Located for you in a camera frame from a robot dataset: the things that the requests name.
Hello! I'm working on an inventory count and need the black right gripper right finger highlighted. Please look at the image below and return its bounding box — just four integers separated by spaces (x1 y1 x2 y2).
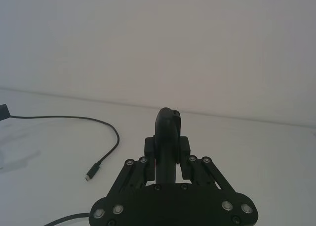
178 136 259 221

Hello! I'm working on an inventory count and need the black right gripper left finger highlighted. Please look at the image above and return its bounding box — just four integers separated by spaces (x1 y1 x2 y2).
90 136 157 221

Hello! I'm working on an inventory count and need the dark grey power plug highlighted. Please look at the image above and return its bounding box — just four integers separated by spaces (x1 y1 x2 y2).
155 107 183 185

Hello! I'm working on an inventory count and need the white table cloth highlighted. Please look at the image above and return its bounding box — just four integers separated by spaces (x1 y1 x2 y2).
0 87 316 226

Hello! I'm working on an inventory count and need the small black adapter box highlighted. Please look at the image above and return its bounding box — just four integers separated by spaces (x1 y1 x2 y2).
0 103 11 122

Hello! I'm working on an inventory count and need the black cable with small plug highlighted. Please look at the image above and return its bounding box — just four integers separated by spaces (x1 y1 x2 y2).
9 115 120 182

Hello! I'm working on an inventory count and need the black power cord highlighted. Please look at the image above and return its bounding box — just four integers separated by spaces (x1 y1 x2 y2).
46 205 92 226

